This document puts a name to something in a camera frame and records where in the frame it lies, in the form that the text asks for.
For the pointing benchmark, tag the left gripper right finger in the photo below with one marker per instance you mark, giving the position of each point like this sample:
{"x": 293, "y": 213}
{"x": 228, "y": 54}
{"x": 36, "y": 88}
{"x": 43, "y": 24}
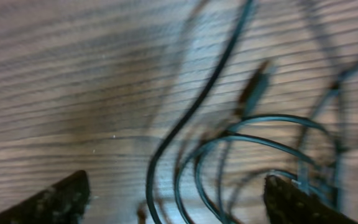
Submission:
{"x": 285, "y": 204}

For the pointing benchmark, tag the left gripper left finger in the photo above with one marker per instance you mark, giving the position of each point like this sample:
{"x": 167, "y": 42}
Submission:
{"x": 64, "y": 202}

